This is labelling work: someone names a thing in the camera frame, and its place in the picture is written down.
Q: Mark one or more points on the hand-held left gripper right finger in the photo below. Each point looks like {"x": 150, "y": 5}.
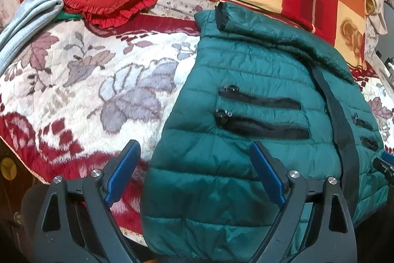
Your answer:
{"x": 267, "y": 173}

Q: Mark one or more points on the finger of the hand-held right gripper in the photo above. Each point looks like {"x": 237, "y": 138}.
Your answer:
{"x": 382, "y": 163}

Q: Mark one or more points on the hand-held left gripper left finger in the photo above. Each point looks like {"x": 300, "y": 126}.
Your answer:
{"x": 121, "y": 170}

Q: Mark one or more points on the teal quilted puffer jacket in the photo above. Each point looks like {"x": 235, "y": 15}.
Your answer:
{"x": 246, "y": 72}

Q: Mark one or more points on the white red floral blanket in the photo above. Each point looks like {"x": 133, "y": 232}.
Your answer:
{"x": 92, "y": 72}

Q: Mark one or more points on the yellow round knob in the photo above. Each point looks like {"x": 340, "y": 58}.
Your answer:
{"x": 7, "y": 164}

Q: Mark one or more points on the beige cloth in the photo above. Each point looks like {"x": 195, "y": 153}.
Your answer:
{"x": 378, "y": 18}

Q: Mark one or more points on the green cloth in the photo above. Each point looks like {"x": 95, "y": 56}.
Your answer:
{"x": 69, "y": 16}

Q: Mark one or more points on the light grey folded cloth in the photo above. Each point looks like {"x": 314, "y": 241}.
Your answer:
{"x": 27, "y": 19}

